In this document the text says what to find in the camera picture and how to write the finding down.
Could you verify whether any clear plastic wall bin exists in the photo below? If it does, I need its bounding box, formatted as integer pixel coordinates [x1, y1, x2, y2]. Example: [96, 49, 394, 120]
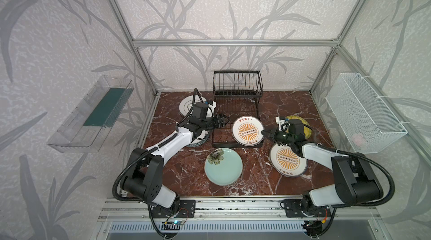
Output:
[47, 76, 134, 153]

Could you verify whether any black wire dish rack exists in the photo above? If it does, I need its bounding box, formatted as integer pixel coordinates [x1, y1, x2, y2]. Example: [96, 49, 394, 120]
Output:
[212, 70, 263, 149]

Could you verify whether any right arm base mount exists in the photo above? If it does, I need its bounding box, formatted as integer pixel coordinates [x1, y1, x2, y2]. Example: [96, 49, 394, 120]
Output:
[279, 198, 332, 220]

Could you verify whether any small white orange sunburst plate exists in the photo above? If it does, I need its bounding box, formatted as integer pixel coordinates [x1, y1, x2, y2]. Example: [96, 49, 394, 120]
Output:
[232, 116, 264, 147]

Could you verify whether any aluminium cage frame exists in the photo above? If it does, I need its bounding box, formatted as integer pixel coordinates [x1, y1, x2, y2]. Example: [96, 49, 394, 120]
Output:
[108, 0, 431, 165]

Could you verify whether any pink object in basket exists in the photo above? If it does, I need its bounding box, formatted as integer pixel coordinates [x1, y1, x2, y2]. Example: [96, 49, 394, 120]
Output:
[352, 133, 367, 147]

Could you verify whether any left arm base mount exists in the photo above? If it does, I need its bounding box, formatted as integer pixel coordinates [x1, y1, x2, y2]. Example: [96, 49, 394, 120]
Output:
[150, 199, 196, 219]

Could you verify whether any white plate grey flower outline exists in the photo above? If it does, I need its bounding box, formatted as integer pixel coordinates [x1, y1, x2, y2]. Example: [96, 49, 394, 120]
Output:
[178, 95, 213, 117]

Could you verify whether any white plate green lettered rim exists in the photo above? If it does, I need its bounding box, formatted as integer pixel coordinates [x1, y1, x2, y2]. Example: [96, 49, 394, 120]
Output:
[186, 131, 209, 148]

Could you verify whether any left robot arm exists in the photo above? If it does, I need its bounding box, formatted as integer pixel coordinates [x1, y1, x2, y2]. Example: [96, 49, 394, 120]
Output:
[112, 89, 229, 211]

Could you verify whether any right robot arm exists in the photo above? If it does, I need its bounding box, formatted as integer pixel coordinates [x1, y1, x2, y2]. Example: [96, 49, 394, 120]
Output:
[261, 119, 396, 211]

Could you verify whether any mint green flower plate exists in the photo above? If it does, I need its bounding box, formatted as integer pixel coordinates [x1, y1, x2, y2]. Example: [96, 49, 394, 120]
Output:
[204, 148, 243, 186]

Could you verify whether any white wire mesh basket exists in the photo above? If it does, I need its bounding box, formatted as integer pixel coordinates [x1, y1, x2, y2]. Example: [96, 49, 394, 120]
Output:
[325, 73, 408, 154]

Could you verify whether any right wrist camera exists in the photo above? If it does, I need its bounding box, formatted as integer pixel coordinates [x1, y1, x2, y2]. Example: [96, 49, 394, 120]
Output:
[276, 116, 289, 132]

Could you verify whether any yellow green woven plate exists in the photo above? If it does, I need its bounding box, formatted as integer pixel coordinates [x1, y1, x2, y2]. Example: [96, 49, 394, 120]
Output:
[285, 115, 313, 139]

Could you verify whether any aluminium front rail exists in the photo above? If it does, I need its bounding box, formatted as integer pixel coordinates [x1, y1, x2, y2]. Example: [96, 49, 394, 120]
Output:
[97, 196, 385, 222]

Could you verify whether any large white orange sunburst plate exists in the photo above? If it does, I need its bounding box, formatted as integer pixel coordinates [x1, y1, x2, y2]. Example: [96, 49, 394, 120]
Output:
[269, 144, 308, 178]

